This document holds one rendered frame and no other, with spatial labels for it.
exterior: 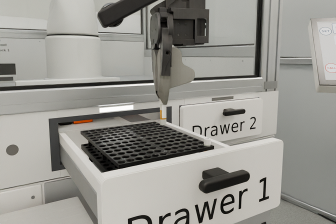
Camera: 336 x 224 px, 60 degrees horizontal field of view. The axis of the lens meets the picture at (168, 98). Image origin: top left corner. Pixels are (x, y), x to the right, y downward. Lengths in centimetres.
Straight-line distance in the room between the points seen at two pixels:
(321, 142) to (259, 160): 173
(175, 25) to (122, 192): 26
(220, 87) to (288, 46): 144
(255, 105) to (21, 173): 64
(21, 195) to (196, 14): 49
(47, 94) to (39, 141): 10
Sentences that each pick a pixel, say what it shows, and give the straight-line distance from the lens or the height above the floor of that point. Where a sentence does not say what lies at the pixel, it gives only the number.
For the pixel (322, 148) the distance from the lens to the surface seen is 219.
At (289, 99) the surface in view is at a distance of 224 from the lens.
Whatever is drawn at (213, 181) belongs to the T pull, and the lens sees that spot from 36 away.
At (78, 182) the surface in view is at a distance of 52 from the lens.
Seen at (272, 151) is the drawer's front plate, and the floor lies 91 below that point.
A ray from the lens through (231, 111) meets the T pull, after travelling 79.
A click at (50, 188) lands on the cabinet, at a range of 68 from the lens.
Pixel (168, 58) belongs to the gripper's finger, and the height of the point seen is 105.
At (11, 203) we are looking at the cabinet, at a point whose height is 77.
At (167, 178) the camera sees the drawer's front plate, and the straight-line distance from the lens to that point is 36.
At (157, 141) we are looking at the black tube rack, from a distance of 54.
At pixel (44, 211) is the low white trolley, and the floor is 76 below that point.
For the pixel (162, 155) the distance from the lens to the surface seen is 47.
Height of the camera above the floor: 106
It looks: 8 degrees down
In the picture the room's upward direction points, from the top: straight up
